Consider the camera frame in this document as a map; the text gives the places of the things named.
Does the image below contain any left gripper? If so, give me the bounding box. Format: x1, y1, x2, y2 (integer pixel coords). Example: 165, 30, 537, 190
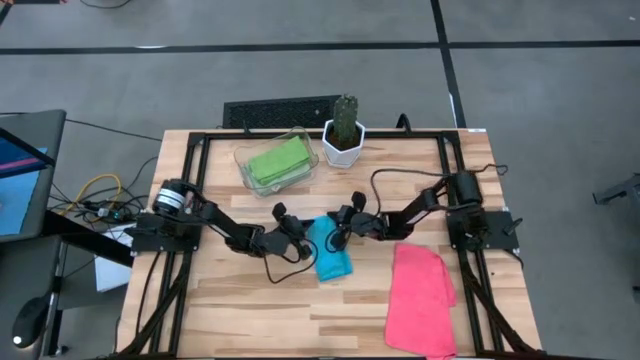
257, 202, 314, 261

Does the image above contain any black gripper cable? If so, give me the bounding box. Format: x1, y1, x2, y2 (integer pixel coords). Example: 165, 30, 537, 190
263, 238, 320, 285
324, 227, 354, 254

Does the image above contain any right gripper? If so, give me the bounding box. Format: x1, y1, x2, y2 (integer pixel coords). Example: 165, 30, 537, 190
327, 192, 387, 251

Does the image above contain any computer monitor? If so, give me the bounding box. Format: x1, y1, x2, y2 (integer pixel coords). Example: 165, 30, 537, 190
0, 109, 67, 245

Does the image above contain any blue microfiber towel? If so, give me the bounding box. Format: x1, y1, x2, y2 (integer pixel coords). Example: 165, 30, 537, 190
305, 215, 354, 283

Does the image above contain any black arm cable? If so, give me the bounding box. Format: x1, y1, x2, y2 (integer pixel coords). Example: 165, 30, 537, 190
370, 168, 451, 216

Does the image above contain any white plant pot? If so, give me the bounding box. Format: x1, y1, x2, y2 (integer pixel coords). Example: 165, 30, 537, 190
321, 118, 367, 169

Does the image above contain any yellow cable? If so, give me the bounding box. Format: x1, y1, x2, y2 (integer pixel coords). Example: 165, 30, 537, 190
59, 173, 123, 219

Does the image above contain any bright green microfiber towel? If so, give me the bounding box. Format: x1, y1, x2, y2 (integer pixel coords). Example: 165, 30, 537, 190
246, 135, 311, 186

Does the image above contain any green cactus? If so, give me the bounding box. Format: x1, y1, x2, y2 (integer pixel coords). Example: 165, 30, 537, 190
332, 93, 360, 150

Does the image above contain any pink microfiber towel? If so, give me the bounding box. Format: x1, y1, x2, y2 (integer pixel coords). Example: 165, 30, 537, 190
384, 243, 459, 360

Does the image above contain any grey stand base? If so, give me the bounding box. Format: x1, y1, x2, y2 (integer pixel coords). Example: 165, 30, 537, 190
592, 172, 640, 206

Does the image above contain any clear plastic bin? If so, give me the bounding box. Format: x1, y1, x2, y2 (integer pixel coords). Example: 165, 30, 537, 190
233, 125, 320, 199

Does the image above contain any grey desk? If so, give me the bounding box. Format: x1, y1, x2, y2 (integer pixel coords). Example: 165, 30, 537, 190
0, 234, 64, 360

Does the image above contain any black computer mouse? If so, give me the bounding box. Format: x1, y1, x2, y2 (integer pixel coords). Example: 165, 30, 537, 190
10, 294, 51, 352

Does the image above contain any white box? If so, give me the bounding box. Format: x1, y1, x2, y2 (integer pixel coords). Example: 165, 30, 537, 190
94, 223, 136, 293

